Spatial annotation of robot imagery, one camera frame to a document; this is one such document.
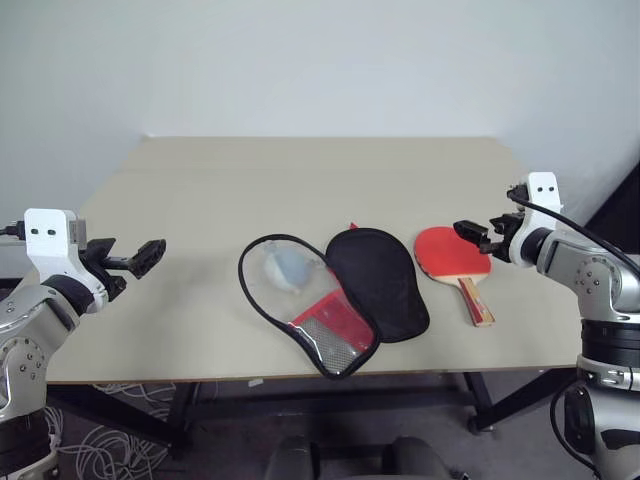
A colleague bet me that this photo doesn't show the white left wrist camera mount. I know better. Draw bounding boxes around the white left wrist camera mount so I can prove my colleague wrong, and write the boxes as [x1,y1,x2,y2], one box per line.
[23,208,110,315]

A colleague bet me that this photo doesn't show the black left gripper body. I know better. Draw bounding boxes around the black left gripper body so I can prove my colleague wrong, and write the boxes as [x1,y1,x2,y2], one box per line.
[79,238,128,302]

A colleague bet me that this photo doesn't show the red table tennis paddle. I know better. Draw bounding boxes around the red table tennis paddle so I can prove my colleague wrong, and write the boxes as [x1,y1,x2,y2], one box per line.
[413,225,497,329]

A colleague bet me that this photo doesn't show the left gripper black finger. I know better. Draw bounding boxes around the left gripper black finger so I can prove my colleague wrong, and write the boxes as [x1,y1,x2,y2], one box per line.
[110,249,156,279]
[141,238,167,266]

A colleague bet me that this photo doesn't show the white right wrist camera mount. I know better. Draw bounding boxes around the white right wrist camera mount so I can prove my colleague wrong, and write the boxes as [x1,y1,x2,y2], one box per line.
[505,171,565,267]

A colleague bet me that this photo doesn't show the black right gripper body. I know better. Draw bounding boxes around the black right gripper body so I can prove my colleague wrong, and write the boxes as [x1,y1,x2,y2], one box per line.
[488,210,526,264]

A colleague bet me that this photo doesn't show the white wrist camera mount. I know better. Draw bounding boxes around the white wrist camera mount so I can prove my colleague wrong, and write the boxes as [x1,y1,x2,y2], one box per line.
[505,171,565,267]
[23,208,110,315]

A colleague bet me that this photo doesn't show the pale blue white round object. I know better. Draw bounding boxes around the pale blue white round object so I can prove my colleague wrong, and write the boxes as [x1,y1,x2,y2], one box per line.
[263,248,315,296]

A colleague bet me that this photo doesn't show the red black paddle case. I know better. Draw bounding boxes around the red black paddle case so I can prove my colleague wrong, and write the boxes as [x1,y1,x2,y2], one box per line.
[237,221,432,380]

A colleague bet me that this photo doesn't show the white floor cable tangle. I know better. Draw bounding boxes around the white floor cable tangle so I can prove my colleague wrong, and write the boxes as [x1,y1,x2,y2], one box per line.
[43,382,177,480]

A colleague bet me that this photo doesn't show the black metal table frame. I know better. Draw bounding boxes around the black metal table frame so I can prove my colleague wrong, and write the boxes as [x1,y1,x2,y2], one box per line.
[47,369,576,461]

